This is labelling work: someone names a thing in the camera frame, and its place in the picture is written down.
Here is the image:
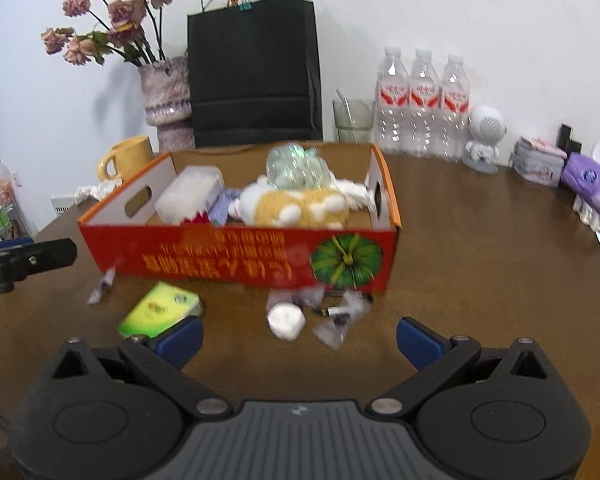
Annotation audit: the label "white plastic bags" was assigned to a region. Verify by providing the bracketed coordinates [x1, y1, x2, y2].
[266, 144, 333, 192]

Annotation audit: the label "clear glass cup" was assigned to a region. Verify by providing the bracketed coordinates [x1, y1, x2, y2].
[332, 97, 376, 143]

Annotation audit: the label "black paper bag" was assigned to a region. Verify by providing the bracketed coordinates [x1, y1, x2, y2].
[187, 0, 325, 150]

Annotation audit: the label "mottled purple ceramic vase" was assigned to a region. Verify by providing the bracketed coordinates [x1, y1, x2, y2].
[139, 56, 196, 153]

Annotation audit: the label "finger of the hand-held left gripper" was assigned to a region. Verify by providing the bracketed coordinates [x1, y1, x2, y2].
[10, 237, 79, 281]
[0, 236, 34, 257]

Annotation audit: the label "yellow green packet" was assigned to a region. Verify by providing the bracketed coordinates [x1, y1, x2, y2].
[117, 281, 204, 339]

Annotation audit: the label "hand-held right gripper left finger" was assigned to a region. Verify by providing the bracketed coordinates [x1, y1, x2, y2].
[50, 317, 233, 418]

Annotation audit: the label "large white tissue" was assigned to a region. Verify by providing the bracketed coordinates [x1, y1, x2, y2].
[330, 175, 376, 211]

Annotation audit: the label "clear water bottle red label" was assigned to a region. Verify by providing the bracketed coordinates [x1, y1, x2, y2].
[440, 54, 472, 161]
[375, 46, 412, 153]
[409, 49, 442, 157]

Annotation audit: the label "purple cloth pouch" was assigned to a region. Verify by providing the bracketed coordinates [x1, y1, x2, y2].
[207, 187, 243, 226]

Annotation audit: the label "white tissue ball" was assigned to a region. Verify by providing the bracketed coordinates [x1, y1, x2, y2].
[266, 301, 307, 343]

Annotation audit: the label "dried pink rose bouquet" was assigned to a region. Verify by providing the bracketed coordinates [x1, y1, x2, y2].
[41, 0, 178, 67]

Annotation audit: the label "yellow mug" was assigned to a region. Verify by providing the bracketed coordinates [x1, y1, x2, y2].
[97, 135, 156, 182]

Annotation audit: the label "white yellow alpaca plush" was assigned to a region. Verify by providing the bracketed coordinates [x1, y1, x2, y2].
[228, 176, 351, 228]

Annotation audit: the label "small white candy wrapper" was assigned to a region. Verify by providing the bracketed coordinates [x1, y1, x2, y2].
[86, 267, 117, 306]

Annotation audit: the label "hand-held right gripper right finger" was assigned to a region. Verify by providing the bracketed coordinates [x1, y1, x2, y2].
[370, 316, 551, 418]

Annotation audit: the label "clear cotton swab container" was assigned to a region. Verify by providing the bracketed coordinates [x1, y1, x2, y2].
[154, 165, 226, 226]

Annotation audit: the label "small tissue pack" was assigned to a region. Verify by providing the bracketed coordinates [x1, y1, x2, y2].
[510, 135, 568, 188]

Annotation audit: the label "clear packet with dark disc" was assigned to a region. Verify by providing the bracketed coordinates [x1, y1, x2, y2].
[312, 319, 353, 352]

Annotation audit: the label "rack of colourful packets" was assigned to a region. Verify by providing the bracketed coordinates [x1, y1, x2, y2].
[0, 155, 28, 241]

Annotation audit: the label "purple wet wipes pack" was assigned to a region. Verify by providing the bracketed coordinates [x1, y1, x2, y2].
[560, 154, 600, 211]

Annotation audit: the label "white robot figure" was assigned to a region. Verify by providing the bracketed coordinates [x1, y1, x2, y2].
[462, 105, 508, 175]

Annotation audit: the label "red orange cardboard box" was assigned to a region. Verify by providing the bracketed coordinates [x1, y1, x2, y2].
[77, 142, 402, 295]

